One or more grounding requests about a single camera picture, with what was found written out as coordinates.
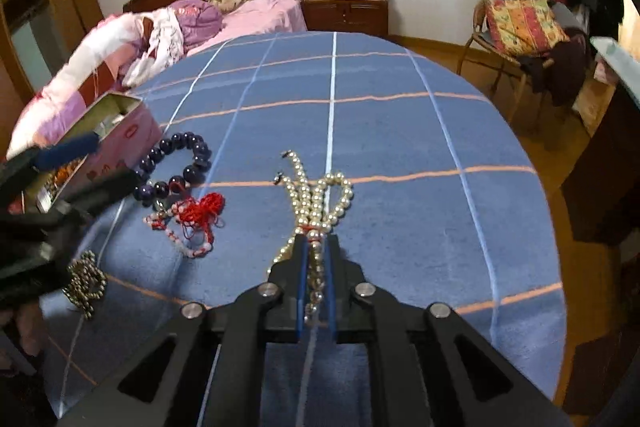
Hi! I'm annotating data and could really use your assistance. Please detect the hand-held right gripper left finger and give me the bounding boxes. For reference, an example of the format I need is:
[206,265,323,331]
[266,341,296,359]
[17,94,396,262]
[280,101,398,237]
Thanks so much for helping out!
[57,234,308,427]

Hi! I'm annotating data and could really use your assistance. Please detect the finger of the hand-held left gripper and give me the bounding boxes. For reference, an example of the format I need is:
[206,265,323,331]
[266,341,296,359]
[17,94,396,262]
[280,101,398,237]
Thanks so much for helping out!
[0,132,101,188]
[7,167,139,229]

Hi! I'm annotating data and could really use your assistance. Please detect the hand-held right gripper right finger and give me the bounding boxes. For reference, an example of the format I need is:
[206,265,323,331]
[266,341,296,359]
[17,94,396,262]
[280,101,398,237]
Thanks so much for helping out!
[327,234,571,427]

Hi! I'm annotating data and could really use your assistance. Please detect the pink tin box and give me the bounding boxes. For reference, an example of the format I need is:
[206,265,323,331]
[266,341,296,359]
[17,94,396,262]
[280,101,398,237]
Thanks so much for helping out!
[7,91,163,214]

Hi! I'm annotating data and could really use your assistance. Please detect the pearl necklace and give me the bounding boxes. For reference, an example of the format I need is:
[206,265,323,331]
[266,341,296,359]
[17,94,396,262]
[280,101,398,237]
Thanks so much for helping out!
[272,150,355,326]

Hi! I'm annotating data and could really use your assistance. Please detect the pink patchwork quilt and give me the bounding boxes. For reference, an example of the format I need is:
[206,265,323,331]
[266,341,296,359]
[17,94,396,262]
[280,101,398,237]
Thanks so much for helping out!
[5,7,176,160]

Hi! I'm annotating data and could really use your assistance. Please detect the white floral cloth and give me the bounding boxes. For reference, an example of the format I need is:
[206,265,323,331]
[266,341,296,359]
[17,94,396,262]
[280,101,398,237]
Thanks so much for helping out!
[121,7,186,88]

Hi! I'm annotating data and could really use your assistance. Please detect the purple blanket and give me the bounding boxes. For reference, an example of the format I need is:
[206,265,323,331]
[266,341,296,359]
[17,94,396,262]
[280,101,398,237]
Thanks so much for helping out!
[172,0,223,55]

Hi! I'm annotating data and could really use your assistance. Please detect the wooden nightstand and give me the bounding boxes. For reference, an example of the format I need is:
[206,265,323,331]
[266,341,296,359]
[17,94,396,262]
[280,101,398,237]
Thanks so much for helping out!
[301,0,390,38]

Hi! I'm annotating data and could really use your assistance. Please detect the wooden chair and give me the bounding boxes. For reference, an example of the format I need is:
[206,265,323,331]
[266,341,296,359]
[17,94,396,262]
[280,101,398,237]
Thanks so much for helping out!
[457,0,591,128]

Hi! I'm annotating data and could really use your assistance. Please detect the dark wooden desk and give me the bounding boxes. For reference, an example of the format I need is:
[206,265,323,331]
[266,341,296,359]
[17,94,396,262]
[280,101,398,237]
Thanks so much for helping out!
[560,36,640,248]

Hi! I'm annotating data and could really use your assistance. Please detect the dark maroon garment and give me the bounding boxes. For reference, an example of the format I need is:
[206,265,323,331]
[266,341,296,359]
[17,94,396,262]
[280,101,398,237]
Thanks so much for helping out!
[520,39,589,108]

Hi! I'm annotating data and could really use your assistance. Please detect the colourful patterned cushion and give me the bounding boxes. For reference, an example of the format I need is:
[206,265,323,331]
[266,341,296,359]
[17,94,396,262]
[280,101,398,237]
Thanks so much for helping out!
[484,0,571,56]

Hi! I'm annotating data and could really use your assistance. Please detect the patterned curtain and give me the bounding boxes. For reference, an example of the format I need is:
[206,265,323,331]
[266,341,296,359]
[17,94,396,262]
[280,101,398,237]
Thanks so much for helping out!
[619,0,640,42]

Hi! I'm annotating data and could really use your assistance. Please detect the golden bead bracelet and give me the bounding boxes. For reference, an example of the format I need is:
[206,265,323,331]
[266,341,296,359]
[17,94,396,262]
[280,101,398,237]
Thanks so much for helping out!
[62,251,109,321]

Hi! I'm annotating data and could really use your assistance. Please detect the dark blue bead bracelet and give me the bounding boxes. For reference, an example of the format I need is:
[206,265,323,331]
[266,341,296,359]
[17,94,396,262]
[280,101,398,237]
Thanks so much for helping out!
[132,132,213,208]

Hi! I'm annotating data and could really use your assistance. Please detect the red string bead bracelet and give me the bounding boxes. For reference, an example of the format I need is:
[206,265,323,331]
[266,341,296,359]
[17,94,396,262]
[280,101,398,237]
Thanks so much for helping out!
[144,192,226,260]

